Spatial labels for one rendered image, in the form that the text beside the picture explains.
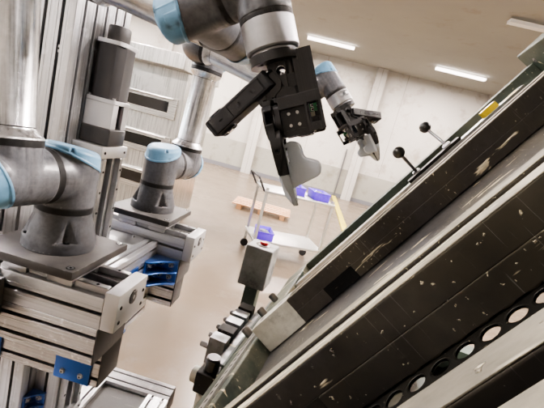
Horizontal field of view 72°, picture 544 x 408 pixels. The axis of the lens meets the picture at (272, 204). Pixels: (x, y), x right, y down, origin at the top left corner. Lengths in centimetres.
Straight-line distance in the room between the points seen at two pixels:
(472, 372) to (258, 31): 45
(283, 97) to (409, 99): 1156
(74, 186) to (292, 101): 53
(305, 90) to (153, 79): 406
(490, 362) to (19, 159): 75
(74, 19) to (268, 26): 67
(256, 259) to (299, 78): 114
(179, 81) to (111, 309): 370
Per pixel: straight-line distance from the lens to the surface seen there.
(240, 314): 137
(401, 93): 1202
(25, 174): 80
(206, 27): 59
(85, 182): 89
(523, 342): 20
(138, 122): 458
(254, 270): 160
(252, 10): 54
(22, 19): 83
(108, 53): 114
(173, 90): 442
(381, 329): 38
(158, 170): 132
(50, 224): 91
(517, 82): 161
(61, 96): 110
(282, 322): 95
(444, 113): 1228
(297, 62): 53
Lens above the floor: 140
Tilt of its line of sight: 10 degrees down
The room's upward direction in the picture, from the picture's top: 15 degrees clockwise
